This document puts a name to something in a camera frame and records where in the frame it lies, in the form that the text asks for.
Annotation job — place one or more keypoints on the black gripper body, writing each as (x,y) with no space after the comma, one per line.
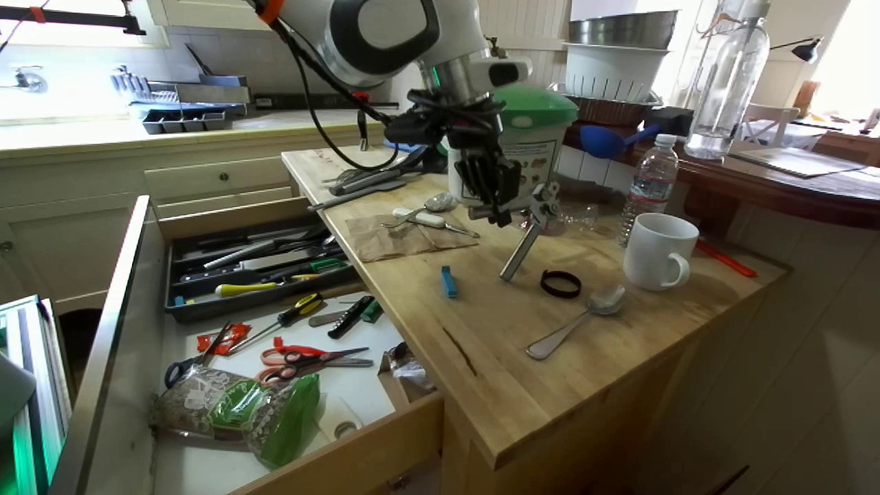
(482,170)

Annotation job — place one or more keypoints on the wooden drawer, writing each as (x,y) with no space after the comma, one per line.
(368,458)

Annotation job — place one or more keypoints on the short silver spoon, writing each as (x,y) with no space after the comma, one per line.
(443,203)

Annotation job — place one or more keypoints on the clear plastic container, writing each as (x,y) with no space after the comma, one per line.
(582,221)

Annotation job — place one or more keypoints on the small blue clip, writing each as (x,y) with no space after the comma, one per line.
(449,282)

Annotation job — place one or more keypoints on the white bucket with green lid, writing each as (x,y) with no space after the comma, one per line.
(545,112)

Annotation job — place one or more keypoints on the silver cutlery piece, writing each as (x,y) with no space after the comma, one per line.
(368,192)

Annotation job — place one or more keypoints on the brown paper sheet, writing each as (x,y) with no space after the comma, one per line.
(387,244)

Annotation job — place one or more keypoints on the silver tablespoon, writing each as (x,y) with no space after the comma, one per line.
(607,300)

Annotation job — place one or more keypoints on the plastic water bottle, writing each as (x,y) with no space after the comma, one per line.
(652,181)

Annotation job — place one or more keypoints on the white mug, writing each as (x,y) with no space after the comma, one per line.
(655,248)

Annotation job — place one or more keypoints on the white colander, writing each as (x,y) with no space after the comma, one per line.
(610,72)

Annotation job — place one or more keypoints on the silver foil packet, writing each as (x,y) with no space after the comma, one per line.
(408,366)

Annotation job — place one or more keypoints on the metal pot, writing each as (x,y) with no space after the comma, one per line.
(622,28)

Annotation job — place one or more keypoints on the red pen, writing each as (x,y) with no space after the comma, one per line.
(729,260)

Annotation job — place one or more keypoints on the yellow black screwdriver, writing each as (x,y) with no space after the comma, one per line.
(305,307)

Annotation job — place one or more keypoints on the large glass bottle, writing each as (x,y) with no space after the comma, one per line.
(729,84)

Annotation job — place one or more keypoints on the red scissors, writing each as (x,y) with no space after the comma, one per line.
(292,354)

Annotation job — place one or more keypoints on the silver knife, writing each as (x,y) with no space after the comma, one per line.
(239,255)

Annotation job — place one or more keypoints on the black cutlery tray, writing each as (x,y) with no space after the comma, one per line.
(263,307)

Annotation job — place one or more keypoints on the dark wooden counter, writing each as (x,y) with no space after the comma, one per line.
(806,193)

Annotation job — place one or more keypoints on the orange small scissors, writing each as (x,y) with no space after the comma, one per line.
(236,337)

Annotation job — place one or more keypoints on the green plastic packet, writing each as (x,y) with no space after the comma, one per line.
(285,423)

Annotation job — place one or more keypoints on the black ice tray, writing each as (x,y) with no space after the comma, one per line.
(184,117)

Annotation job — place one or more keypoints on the black desk lamp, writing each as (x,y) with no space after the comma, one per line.
(806,49)

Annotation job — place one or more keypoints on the black rod with orange clips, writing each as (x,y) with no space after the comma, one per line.
(83,17)

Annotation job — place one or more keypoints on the cream kitchen cabinet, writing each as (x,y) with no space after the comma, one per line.
(57,230)

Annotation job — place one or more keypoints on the metal faucet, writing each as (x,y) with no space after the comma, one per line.
(32,80)

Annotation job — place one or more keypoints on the black camera stand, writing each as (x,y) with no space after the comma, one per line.
(365,133)

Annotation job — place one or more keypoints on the green aluminium frame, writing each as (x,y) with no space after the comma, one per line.
(28,458)

